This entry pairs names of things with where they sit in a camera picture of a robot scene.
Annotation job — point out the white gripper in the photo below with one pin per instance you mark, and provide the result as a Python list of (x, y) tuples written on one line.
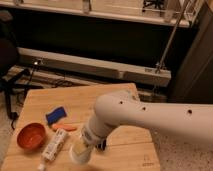
[(82, 147)]

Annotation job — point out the orange carrot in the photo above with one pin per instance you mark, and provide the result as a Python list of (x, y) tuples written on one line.
[(66, 127)]

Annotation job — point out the white toothpaste tube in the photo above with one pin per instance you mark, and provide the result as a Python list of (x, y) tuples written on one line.
[(51, 150)]

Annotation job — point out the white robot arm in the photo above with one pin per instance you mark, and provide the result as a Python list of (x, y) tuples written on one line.
[(193, 122)]

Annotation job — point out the white baseboard heater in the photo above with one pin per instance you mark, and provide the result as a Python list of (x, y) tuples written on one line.
[(140, 74)]

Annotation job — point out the metal pole stand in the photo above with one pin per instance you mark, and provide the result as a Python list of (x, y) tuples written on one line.
[(160, 64)]

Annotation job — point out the dark cabinet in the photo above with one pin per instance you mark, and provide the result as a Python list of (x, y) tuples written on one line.
[(193, 82)]

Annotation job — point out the orange ceramic bowl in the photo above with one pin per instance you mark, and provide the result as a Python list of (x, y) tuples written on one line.
[(31, 137)]

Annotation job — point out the blue eraser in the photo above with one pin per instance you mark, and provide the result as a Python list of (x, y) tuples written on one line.
[(55, 115)]

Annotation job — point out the black office chair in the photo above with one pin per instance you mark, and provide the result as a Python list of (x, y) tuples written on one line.
[(9, 57)]

